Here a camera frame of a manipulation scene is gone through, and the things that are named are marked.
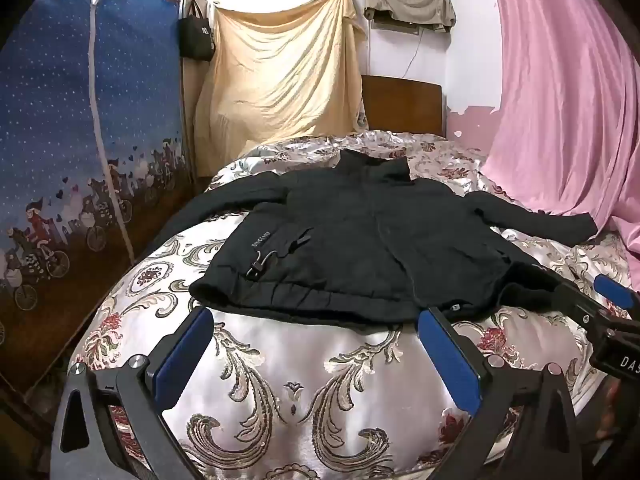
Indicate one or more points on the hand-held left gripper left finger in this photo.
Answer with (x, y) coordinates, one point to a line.
(182, 355)

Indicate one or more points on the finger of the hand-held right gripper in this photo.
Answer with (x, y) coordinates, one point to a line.
(582, 302)
(617, 292)

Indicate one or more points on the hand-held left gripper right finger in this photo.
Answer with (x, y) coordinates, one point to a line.
(447, 360)

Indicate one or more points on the black jacket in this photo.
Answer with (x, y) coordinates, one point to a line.
(350, 240)

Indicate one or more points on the person's right hand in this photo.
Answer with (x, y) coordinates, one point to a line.
(611, 410)

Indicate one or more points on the floral satin bedspread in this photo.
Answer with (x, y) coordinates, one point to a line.
(310, 360)

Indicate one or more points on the pink curtain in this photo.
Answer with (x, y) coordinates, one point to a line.
(565, 110)

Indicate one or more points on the beige wooden board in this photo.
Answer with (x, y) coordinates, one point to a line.
(189, 110)

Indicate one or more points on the blue printed fabric wardrobe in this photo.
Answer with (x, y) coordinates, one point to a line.
(50, 135)

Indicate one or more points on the wooden headboard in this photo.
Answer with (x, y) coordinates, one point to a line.
(405, 105)

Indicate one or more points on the beige hanging sheet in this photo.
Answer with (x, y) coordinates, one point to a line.
(280, 75)

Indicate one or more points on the black tote bag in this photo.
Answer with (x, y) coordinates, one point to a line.
(196, 35)

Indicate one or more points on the olive green cloth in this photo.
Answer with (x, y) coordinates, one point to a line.
(410, 2)

